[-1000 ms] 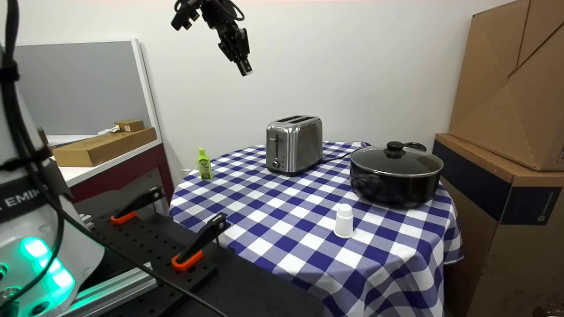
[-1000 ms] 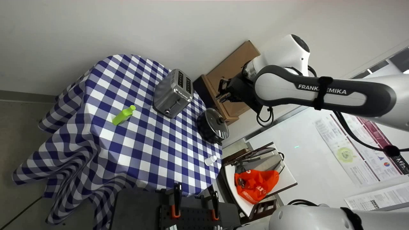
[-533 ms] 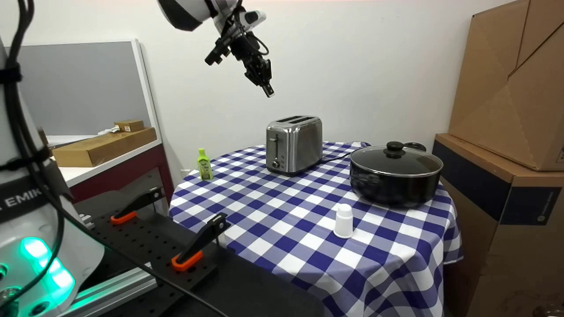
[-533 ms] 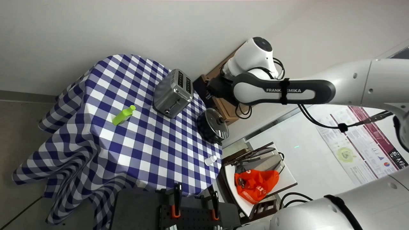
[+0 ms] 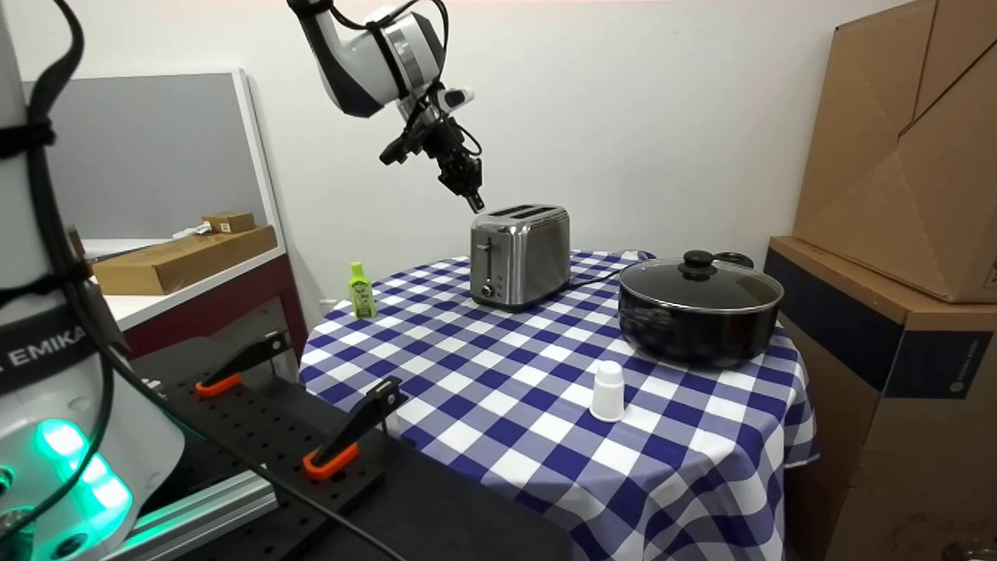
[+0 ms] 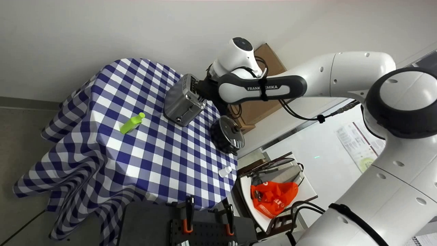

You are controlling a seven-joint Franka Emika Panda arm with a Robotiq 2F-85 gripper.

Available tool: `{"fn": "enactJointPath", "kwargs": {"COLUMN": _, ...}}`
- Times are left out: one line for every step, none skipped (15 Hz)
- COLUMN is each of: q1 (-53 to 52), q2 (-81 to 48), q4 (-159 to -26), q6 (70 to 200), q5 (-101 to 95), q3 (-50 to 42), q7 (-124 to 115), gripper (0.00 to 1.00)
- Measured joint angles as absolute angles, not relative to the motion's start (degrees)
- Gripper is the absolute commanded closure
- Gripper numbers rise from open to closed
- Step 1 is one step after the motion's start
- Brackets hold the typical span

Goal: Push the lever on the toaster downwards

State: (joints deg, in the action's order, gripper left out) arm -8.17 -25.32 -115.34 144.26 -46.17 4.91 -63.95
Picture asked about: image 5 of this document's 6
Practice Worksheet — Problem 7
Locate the glass pot lid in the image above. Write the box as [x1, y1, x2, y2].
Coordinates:
[618, 249, 784, 314]

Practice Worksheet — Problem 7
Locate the grey partition panel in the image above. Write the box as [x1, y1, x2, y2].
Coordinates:
[22, 69, 286, 252]

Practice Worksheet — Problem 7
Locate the black clamp with orange tip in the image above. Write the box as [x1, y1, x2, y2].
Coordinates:
[194, 330, 291, 399]
[302, 376, 410, 481]

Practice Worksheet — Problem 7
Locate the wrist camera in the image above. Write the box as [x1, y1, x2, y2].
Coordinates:
[379, 127, 427, 167]

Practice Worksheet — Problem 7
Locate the silver toaster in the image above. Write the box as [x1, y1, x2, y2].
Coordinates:
[469, 203, 572, 313]

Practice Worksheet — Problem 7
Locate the black cooking pot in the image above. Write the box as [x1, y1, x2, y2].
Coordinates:
[617, 249, 786, 370]

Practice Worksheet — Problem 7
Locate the stack of flat cardboard boxes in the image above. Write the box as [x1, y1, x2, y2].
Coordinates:
[91, 210, 279, 297]

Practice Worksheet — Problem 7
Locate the desk with white top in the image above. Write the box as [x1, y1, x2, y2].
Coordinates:
[78, 234, 309, 384]

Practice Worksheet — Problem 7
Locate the black toaster cable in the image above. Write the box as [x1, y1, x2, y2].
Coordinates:
[562, 260, 649, 294]

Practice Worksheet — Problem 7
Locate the small white bottle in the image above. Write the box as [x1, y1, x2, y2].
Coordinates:
[589, 359, 627, 424]

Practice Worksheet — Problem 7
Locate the green plastic bottle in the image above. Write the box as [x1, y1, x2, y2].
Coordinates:
[347, 261, 379, 321]

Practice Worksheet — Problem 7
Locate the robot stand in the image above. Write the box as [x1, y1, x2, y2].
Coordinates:
[101, 333, 579, 561]

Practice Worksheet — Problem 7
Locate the stack of large cardboard boxes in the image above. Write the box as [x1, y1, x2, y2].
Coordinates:
[763, 0, 997, 561]

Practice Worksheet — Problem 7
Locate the blue white checked tablecloth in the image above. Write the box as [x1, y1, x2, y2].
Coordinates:
[298, 249, 820, 561]

